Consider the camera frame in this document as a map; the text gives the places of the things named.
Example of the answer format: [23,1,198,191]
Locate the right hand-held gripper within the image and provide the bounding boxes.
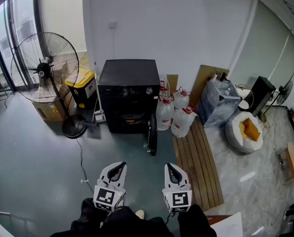
[162,163,192,214]

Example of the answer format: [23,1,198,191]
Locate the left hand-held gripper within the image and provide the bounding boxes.
[93,161,127,212]

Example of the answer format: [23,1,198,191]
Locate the black washing machine door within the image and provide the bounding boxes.
[146,110,158,157]

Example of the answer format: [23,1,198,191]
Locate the person's right forearm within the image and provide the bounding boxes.
[178,203,218,237]

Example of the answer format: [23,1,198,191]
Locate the person's left forearm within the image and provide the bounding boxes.
[71,197,111,232]

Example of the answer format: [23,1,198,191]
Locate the black washing machine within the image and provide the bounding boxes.
[97,59,161,134]

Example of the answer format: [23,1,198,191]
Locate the wooden slat platform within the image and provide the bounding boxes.
[173,117,225,212]

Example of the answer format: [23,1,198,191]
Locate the person's black shorts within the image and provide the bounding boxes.
[50,205,175,237]

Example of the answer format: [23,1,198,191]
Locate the white flat mop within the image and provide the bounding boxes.
[84,62,107,128]

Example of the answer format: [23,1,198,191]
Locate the white paper sheet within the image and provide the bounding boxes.
[207,211,244,237]

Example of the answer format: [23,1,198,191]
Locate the grey sink cabinet plastic wrapped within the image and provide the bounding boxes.
[197,79,242,129]

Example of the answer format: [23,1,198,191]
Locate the orange cushion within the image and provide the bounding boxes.
[239,118,261,142]

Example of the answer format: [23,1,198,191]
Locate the small cardboard sheet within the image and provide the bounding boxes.
[166,74,179,96]

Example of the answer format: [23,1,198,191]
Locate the black bin with yellow lid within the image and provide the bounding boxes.
[65,69,98,110]

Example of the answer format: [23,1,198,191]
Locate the large wooden board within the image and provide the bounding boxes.
[189,64,230,106]

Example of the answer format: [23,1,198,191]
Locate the plain cardboard box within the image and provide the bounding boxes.
[37,58,76,103]

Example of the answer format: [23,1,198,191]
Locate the wooden stool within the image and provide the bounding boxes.
[281,142,294,182]

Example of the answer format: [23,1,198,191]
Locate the black cabinet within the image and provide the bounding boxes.
[248,76,277,117]

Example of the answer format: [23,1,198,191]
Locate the large black standing fan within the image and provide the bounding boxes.
[10,32,87,139]

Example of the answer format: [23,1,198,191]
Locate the small black standing fan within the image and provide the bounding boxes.
[270,80,294,106]

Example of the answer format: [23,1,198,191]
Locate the small grey paper notice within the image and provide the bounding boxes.
[0,37,11,60]

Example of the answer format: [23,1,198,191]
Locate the large grey paper notice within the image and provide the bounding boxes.
[15,20,37,43]

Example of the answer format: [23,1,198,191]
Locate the black fan power cable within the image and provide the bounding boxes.
[76,137,95,194]

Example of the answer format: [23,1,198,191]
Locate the clear water jug red handle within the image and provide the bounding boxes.
[155,96,175,131]
[171,104,197,138]
[159,79,169,101]
[173,86,190,110]

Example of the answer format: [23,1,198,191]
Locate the gold wire rack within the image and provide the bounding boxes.
[259,104,276,128]

